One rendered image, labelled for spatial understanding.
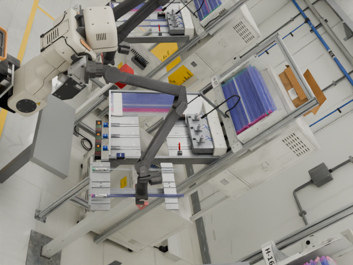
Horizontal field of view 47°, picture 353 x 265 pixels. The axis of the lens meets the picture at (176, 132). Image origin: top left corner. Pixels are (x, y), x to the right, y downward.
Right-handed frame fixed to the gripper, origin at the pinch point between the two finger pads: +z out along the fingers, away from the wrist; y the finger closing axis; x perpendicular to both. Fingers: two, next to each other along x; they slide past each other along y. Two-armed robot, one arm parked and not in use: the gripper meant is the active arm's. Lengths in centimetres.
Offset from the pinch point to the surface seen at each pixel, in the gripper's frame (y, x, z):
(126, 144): 52, 6, 9
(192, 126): 63, -39, 3
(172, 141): 54, -24, 9
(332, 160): 99, -187, 78
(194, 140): 50, -38, 3
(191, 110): 87, -42, 9
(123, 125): 70, 8, 9
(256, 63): 98, -86, -25
